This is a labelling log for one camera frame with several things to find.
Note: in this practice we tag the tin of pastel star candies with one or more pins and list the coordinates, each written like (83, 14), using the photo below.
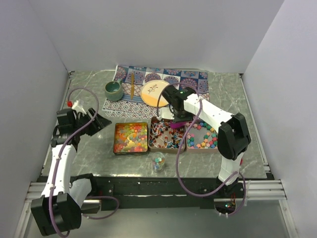
(202, 138)

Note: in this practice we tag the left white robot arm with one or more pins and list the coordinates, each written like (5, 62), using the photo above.
(58, 210)

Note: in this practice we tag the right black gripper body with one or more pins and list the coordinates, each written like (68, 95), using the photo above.
(180, 115)

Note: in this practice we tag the patterned placemat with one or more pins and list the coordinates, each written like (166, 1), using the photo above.
(142, 86)

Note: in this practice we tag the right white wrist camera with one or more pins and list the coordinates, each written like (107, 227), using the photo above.
(165, 113)

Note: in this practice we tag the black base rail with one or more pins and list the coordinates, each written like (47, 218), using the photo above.
(137, 193)

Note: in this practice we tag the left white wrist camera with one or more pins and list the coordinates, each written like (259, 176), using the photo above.
(77, 106)

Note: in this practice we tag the green ceramic mug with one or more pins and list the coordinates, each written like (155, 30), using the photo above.
(114, 91)

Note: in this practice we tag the cream and orange plate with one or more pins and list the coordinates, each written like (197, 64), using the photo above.
(150, 93)

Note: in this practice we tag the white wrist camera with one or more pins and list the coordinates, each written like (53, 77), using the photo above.
(77, 106)
(165, 113)

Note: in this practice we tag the purple plastic scoop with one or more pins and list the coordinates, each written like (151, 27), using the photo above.
(175, 125)

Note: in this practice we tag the clear glass jar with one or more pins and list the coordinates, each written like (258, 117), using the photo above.
(158, 161)

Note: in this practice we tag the gold tin of gummy stars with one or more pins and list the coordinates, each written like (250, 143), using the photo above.
(130, 138)

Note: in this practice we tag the tin of lollipops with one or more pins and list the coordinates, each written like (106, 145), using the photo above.
(165, 139)

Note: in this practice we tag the gold knife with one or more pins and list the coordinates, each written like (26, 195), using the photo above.
(132, 85)

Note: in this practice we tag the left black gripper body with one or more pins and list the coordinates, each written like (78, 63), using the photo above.
(94, 126)

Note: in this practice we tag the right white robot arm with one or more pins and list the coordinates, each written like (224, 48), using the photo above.
(233, 136)

